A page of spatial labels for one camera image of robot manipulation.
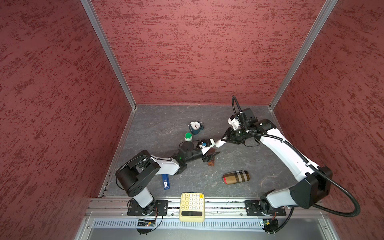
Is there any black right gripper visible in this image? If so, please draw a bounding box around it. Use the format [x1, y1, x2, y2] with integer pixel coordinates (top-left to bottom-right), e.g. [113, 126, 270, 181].
[221, 125, 252, 144]

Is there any brown weekly pill organizer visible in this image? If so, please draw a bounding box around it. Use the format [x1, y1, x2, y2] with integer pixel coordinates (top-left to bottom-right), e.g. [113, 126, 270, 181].
[207, 148, 216, 167]

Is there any small white pill bottle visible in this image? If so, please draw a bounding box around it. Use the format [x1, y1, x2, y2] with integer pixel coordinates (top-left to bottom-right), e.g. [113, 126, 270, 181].
[215, 140, 227, 148]

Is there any green capped pill bottle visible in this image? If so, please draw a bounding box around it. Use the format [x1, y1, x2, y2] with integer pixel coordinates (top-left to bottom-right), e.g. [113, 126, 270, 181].
[184, 133, 193, 142]

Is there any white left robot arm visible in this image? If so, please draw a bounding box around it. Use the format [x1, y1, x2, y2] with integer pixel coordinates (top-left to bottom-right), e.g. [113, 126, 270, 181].
[115, 139, 219, 216]

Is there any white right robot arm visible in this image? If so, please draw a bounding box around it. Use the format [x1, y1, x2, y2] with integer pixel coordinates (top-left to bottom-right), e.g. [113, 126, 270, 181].
[216, 108, 333, 215]

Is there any teal dial kitchen scale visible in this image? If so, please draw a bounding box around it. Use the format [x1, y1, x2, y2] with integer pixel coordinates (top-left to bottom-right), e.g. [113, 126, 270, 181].
[189, 121, 204, 135]

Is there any plaid checkered pouch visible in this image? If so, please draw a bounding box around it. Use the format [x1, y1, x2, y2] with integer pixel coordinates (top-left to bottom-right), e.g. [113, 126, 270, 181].
[223, 170, 251, 185]

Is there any yellow calculator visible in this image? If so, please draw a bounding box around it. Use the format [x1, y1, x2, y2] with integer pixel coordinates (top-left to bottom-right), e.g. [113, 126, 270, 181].
[179, 193, 205, 223]

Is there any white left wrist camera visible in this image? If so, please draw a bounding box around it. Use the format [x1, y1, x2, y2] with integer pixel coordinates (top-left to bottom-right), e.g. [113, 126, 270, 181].
[197, 139, 215, 155]

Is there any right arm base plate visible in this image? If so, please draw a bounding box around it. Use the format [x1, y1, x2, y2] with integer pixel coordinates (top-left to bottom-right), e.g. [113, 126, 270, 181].
[244, 200, 287, 217]

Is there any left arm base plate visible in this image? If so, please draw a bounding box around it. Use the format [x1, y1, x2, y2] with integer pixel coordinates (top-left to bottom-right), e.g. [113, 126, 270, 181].
[127, 199, 169, 216]

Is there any black corrugated right cable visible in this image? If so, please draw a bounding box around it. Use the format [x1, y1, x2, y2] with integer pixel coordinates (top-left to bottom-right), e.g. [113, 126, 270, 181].
[231, 95, 362, 233]

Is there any aluminium corner post right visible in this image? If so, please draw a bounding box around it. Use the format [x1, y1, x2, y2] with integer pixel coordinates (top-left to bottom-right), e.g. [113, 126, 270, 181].
[269, 0, 338, 112]

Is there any aluminium corner post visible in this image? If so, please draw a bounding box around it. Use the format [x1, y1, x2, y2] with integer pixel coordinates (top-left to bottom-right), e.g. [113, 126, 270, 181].
[81, 0, 137, 111]
[269, 0, 338, 112]

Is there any aluminium corner post left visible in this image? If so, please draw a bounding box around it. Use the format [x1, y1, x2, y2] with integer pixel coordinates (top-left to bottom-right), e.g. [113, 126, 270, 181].
[81, 0, 137, 111]

